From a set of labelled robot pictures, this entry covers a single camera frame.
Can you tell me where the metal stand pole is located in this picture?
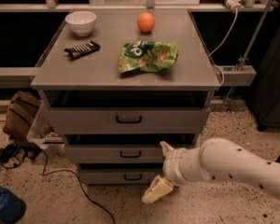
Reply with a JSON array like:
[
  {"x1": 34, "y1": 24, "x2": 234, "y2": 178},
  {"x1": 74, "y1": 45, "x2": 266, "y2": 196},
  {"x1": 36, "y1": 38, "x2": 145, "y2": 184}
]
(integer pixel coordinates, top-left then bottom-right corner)
[{"x1": 223, "y1": 0, "x2": 274, "y2": 113}]

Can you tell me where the clear plastic bin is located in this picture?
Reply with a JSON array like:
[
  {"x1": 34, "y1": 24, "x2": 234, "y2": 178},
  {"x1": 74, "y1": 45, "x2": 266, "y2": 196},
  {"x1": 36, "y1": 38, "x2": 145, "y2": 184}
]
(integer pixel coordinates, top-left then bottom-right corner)
[{"x1": 27, "y1": 104, "x2": 63, "y2": 149}]

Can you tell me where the orange fruit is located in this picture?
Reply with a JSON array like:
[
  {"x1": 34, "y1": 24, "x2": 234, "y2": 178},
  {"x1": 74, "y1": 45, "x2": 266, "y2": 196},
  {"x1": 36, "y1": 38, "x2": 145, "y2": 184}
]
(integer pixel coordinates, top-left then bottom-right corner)
[{"x1": 137, "y1": 13, "x2": 155, "y2": 33}]

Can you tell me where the grey drawer cabinet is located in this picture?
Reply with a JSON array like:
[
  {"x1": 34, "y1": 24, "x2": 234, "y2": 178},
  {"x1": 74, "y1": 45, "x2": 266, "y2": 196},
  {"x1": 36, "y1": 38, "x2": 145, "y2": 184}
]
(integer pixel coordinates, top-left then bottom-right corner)
[{"x1": 30, "y1": 8, "x2": 222, "y2": 187}]

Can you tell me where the dark chocolate bar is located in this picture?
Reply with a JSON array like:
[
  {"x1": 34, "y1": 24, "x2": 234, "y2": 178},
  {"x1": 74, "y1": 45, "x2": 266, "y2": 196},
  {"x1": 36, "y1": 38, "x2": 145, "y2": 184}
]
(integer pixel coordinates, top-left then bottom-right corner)
[{"x1": 64, "y1": 40, "x2": 101, "y2": 60}]

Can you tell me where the dark cabinet at right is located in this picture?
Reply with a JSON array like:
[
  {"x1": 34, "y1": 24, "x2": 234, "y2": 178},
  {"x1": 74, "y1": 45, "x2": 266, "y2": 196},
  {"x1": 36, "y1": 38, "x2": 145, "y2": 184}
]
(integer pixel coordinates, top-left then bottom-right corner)
[{"x1": 250, "y1": 0, "x2": 280, "y2": 132}]

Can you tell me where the blue jug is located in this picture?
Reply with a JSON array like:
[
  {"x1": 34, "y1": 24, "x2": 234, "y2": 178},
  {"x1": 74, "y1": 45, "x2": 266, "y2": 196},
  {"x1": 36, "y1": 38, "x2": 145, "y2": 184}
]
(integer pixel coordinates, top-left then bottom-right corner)
[{"x1": 0, "y1": 188, "x2": 26, "y2": 224}]

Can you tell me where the white hanging cable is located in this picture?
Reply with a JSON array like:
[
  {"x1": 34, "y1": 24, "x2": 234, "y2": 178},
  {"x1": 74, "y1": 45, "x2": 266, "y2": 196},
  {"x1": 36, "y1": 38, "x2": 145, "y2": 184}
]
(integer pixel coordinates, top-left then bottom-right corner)
[{"x1": 206, "y1": 7, "x2": 239, "y2": 88}]

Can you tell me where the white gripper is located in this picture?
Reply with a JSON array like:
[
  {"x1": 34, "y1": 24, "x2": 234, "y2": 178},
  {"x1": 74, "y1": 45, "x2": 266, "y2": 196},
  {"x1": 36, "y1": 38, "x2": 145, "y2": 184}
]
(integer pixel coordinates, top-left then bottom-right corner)
[{"x1": 142, "y1": 141, "x2": 203, "y2": 203}]

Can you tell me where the white bowl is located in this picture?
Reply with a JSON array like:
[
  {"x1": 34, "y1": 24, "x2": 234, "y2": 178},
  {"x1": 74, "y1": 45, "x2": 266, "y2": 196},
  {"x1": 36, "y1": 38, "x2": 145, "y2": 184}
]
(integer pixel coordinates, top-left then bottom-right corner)
[{"x1": 65, "y1": 11, "x2": 97, "y2": 36}]

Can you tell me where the grey top drawer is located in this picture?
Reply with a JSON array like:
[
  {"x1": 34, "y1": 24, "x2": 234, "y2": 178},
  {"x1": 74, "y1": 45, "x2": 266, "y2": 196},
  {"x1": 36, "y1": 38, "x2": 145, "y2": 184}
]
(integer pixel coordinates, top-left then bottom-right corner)
[{"x1": 49, "y1": 107, "x2": 210, "y2": 134}]

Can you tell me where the grey drawer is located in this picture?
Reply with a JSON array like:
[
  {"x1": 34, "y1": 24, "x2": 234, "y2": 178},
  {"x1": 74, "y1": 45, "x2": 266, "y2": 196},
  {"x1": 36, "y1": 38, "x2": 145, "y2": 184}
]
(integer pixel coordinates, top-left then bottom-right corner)
[
  {"x1": 49, "y1": 107, "x2": 210, "y2": 134},
  {"x1": 65, "y1": 145, "x2": 164, "y2": 163},
  {"x1": 78, "y1": 169, "x2": 161, "y2": 185}
]

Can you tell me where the brown backpack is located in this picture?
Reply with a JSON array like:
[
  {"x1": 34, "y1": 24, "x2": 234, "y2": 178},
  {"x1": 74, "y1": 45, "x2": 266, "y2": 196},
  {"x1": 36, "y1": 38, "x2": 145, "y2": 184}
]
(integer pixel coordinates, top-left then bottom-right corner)
[{"x1": 3, "y1": 91, "x2": 41, "y2": 148}]

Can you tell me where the green chip bag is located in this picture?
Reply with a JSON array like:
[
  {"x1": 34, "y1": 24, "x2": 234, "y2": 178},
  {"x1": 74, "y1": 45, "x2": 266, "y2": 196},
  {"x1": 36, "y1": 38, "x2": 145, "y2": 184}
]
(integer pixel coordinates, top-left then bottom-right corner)
[{"x1": 119, "y1": 40, "x2": 178, "y2": 74}]

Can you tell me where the black floor cable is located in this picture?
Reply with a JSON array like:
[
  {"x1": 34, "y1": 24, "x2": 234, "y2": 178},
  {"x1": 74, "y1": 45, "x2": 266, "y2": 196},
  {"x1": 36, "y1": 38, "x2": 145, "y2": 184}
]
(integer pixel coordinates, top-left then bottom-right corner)
[{"x1": 0, "y1": 143, "x2": 117, "y2": 224}]

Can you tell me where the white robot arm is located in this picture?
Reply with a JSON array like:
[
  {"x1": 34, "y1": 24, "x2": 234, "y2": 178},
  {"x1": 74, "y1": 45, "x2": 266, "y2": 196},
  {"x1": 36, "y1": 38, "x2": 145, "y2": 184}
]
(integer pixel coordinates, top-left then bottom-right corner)
[{"x1": 142, "y1": 138, "x2": 280, "y2": 203}]

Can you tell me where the grey bottom drawer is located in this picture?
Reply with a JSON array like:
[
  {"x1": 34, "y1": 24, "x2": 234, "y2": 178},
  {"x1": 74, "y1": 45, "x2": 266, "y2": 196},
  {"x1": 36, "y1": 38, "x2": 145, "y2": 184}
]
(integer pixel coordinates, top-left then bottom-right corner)
[{"x1": 78, "y1": 169, "x2": 161, "y2": 185}]

